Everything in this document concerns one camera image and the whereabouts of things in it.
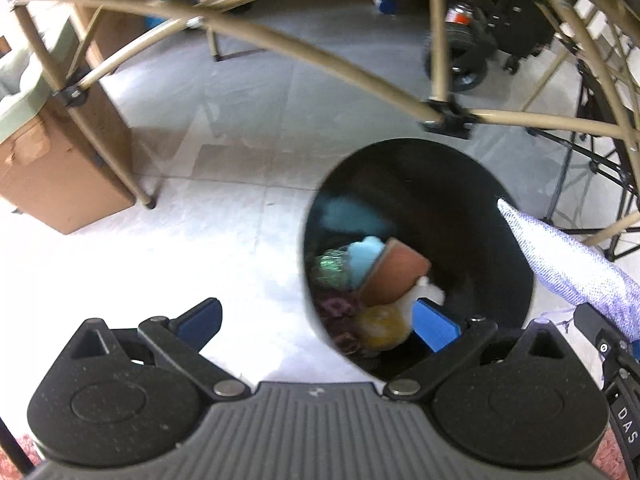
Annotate cardboard box with green liner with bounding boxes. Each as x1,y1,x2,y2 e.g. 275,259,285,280
0,10,137,235

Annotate black folding chair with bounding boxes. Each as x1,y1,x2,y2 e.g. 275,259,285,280
525,55,640,262

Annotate black round bin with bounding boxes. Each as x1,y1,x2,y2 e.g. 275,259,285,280
301,138,536,382

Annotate pink layered sponge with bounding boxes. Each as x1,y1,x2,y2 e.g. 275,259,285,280
359,237,432,307

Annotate light blue fluffy plush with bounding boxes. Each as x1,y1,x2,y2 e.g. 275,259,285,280
320,199,387,289

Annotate white and yellow alpaca plush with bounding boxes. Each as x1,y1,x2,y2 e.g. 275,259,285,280
356,275,447,352

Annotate tan folding table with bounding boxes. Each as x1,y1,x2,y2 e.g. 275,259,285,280
0,0,640,211

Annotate black cart wheel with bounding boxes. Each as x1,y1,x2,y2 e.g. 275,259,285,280
424,25,494,94

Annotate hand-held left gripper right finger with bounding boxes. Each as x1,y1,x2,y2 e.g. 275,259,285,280
384,297,569,403

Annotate dark floral cloth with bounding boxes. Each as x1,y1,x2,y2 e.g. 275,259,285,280
314,292,369,357

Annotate green glitter ball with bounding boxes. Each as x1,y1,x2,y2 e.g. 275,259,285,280
312,247,357,291

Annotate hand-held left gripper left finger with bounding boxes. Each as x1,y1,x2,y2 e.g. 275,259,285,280
70,297,253,403

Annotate purple knit pouch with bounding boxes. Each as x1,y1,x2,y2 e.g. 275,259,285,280
496,198,640,344

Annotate black suitcase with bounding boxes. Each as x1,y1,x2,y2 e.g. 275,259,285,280
479,0,557,75

